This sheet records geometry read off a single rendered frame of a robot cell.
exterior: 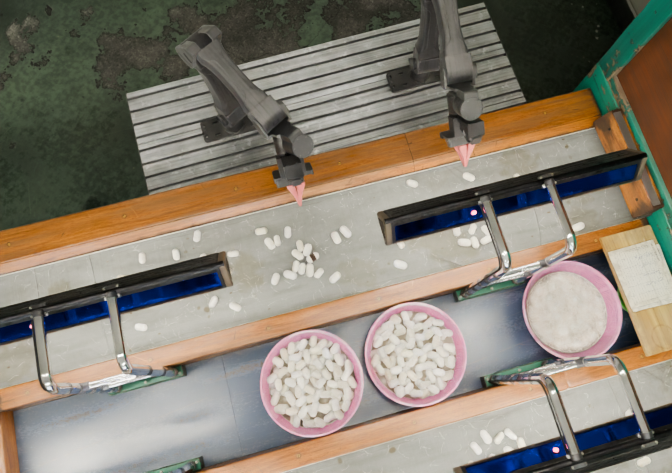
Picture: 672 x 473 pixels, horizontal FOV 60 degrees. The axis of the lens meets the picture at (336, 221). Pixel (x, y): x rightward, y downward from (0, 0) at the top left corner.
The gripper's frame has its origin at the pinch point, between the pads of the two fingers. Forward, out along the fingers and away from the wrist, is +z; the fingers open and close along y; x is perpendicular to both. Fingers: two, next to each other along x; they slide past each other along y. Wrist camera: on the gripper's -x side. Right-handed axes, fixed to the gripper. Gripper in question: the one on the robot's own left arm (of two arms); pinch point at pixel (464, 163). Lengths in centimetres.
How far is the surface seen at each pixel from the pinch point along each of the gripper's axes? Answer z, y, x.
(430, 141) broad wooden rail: -3.1, -4.3, 14.5
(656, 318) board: 45, 38, -28
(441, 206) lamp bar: -4.1, -17.1, -30.1
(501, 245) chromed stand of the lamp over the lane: 4.3, -7.6, -38.3
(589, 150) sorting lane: 8.9, 41.1, 7.6
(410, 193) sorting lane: 8.5, -14.0, 8.0
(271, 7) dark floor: -38, -32, 144
